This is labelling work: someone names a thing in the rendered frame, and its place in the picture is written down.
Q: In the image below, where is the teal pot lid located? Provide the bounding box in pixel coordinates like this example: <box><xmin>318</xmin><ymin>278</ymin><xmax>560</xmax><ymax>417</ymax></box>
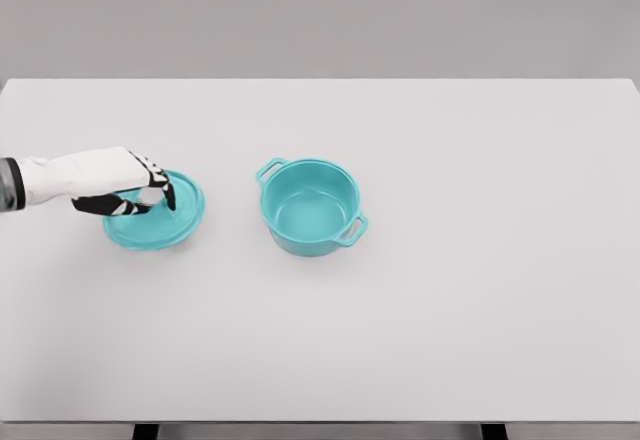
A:
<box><xmin>102</xmin><ymin>169</ymin><xmax>207</xmax><ymax>253</ymax></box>

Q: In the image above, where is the teal pot with handles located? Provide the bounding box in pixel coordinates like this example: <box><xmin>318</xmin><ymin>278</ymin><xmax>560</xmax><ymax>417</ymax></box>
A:
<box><xmin>255</xmin><ymin>157</ymin><xmax>369</xmax><ymax>259</ymax></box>

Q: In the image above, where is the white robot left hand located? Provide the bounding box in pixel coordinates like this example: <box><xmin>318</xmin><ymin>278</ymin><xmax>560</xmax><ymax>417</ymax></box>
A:
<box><xmin>62</xmin><ymin>146</ymin><xmax>177</xmax><ymax>216</ymax></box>

